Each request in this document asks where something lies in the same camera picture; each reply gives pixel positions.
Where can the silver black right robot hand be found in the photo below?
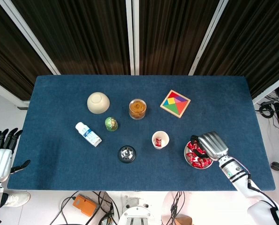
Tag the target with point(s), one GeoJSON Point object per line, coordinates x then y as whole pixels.
{"type": "Point", "coordinates": [213, 145]}

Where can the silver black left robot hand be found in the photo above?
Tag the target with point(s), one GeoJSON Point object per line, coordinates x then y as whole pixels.
{"type": "Point", "coordinates": [0, 164]}

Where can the red candy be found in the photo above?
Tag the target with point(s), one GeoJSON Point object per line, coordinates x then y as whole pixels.
{"type": "Point", "coordinates": [197, 164]}
{"type": "Point", "coordinates": [206, 161]}
{"type": "Point", "coordinates": [191, 156]}
{"type": "Point", "coordinates": [191, 146]}
{"type": "Point", "coordinates": [158, 142]}

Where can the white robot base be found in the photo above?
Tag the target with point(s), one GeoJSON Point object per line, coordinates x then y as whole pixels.
{"type": "Point", "coordinates": [136, 213]}

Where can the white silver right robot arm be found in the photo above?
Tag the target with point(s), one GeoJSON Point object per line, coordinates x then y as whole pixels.
{"type": "Point", "coordinates": [233, 170]}

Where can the round silver metal plate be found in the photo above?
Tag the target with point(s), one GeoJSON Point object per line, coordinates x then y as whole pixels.
{"type": "Point", "coordinates": [188, 162]}

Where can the white paper cup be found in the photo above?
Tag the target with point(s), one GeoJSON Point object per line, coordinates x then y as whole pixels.
{"type": "Point", "coordinates": [164, 138]}

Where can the white sneaker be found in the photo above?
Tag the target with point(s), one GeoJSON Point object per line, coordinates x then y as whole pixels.
{"type": "Point", "coordinates": [17, 199]}

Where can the colourful wooden tangram puzzle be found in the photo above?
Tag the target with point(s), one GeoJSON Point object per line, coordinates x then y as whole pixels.
{"type": "Point", "coordinates": [175, 104]}

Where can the blue felt table cloth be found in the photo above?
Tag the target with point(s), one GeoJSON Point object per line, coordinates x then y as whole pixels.
{"type": "Point", "coordinates": [60, 164]}

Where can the brown wooden block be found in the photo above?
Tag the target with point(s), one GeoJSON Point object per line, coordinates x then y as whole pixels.
{"type": "Point", "coordinates": [184, 221]}

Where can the clear jar of rubber bands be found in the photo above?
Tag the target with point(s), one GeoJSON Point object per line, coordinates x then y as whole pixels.
{"type": "Point", "coordinates": [137, 109]}

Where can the chrome call bell black base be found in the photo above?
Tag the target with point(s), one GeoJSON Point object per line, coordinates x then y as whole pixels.
{"type": "Point", "coordinates": [127, 154]}

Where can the white milk bottle blue label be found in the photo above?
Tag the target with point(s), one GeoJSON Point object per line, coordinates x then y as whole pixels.
{"type": "Point", "coordinates": [88, 134]}

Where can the orange handheld device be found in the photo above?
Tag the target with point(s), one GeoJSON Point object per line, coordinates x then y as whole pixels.
{"type": "Point", "coordinates": [84, 206]}

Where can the green gold nesting doll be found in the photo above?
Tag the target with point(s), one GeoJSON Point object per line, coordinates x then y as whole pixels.
{"type": "Point", "coordinates": [111, 123]}

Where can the dark brown curtain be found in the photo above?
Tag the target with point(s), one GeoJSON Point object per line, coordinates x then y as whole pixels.
{"type": "Point", "coordinates": [83, 35]}
{"type": "Point", "coordinates": [8, 58]}
{"type": "Point", "coordinates": [172, 35]}
{"type": "Point", "coordinates": [254, 47]}

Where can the cream upturned bowl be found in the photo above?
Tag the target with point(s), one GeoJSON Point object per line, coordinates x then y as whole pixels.
{"type": "Point", "coordinates": [97, 103]}

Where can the white partition frame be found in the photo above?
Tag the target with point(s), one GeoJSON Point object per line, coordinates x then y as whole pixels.
{"type": "Point", "coordinates": [130, 35]}
{"type": "Point", "coordinates": [26, 31]}
{"type": "Point", "coordinates": [136, 35]}
{"type": "Point", "coordinates": [270, 90]}
{"type": "Point", "coordinates": [210, 35]}
{"type": "Point", "coordinates": [6, 92]}

